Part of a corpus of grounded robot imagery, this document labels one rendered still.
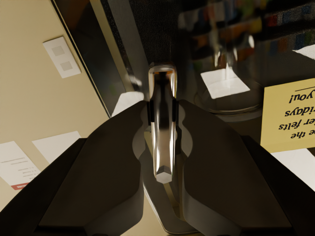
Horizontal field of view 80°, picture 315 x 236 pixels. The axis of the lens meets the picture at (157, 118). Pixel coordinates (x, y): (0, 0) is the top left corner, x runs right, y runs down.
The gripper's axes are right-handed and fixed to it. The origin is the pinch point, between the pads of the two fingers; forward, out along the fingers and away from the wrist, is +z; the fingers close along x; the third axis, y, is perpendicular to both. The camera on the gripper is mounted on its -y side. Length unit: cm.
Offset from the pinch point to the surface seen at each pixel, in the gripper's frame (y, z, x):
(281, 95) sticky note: 1.7, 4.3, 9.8
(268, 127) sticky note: 5.1, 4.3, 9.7
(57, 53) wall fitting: 7, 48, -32
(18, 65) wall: 11, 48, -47
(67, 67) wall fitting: 12, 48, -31
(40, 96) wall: 22, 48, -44
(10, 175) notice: 62, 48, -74
